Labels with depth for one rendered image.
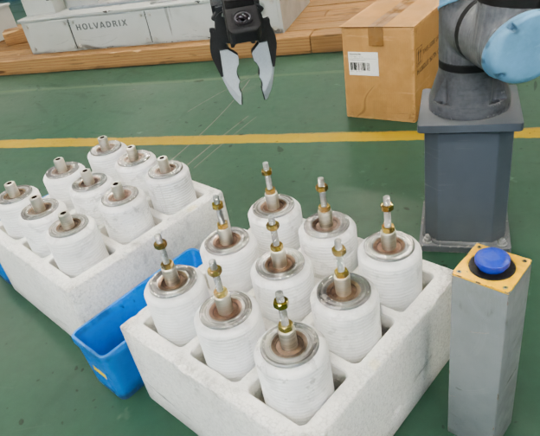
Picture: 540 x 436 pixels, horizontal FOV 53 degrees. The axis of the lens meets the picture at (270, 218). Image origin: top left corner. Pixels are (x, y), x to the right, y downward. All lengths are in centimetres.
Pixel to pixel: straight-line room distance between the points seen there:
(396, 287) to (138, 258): 52
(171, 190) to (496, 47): 66
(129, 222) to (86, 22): 209
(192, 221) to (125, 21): 193
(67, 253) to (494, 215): 84
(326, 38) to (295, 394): 203
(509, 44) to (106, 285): 80
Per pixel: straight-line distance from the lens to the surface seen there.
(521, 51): 94
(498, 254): 71
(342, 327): 75
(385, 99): 181
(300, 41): 259
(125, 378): 104
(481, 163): 114
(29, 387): 119
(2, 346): 132
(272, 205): 96
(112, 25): 303
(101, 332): 109
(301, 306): 84
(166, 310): 84
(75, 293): 107
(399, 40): 173
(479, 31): 96
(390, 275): 82
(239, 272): 89
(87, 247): 108
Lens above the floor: 77
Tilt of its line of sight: 33 degrees down
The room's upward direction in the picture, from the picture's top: 11 degrees counter-clockwise
